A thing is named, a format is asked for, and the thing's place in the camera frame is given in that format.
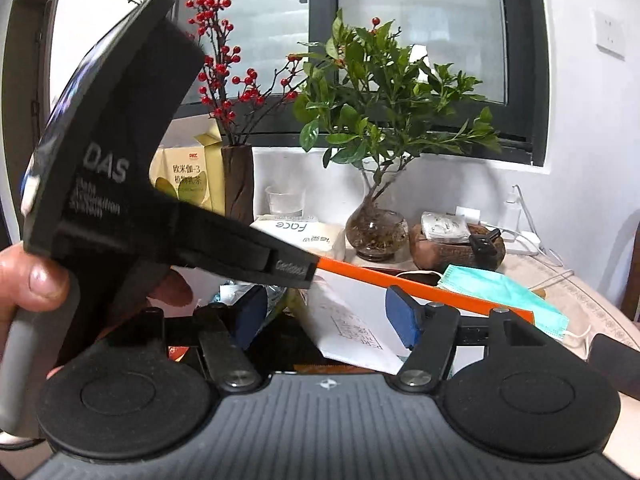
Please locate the brown wooden vase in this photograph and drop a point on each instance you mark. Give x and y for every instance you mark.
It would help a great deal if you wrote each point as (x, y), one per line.
(237, 185)

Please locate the white packet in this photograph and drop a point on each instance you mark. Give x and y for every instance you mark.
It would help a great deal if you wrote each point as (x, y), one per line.
(360, 340)
(444, 225)

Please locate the white tissue pack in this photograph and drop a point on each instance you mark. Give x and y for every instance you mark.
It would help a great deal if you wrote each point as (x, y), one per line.
(300, 237)

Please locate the orange cardboard box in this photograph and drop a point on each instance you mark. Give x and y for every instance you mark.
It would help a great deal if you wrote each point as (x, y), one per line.
(425, 295)

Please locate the round glass vase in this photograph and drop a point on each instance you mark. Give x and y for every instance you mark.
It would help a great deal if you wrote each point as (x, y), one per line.
(376, 235)

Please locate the white power strip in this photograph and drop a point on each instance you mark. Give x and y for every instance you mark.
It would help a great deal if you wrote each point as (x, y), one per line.
(525, 242)

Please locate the dark framed window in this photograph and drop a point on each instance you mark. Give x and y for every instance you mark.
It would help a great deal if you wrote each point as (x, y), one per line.
(400, 20)

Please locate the black phone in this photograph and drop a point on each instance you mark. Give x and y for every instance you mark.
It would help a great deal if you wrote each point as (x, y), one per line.
(617, 362)

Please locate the brown wooden door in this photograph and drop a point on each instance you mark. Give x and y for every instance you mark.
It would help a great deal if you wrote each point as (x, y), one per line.
(27, 85)

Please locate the white adapter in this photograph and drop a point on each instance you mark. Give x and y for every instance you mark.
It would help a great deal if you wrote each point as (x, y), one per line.
(469, 215)

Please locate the clear plastic wrapper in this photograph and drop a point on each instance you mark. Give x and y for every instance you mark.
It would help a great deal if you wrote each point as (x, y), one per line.
(280, 297)

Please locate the brown wooden chair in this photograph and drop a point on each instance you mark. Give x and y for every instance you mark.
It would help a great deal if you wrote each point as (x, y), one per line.
(632, 275)

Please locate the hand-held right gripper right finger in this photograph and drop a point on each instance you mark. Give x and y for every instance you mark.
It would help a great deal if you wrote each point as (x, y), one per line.
(402, 317)

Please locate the black clip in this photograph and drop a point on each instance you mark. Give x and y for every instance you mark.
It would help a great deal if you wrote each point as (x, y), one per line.
(484, 241)

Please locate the green leafy plant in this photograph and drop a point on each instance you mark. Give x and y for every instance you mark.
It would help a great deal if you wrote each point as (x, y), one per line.
(380, 100)

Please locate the beige marble desktop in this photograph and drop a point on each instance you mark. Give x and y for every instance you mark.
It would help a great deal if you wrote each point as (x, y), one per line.
(575, 300)

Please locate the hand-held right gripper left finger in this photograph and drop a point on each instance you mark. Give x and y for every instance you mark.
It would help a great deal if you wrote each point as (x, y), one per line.
(250, 317)

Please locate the carved wooden bowl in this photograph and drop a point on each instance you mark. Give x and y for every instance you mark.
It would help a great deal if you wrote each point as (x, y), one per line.
(445, 255)

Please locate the white charger plug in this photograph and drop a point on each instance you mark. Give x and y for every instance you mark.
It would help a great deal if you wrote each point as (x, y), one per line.
(512, 210)

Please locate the red berry branches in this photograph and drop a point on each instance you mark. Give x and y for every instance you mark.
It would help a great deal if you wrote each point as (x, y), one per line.
(220, 35)

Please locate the teal face mask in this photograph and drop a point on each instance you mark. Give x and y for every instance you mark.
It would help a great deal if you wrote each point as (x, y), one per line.
(505, 300)

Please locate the clear drinking glass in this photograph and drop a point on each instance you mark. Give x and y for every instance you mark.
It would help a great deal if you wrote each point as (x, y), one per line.
(285, 202)

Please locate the yellow green carton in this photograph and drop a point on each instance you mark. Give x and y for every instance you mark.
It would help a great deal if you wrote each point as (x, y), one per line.
(192, 175)

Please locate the white wall socket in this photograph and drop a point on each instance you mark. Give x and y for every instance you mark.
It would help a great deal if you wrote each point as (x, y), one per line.
(608, 35)

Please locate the person's left hand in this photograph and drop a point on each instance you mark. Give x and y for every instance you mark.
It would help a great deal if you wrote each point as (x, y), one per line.
(35, 280)

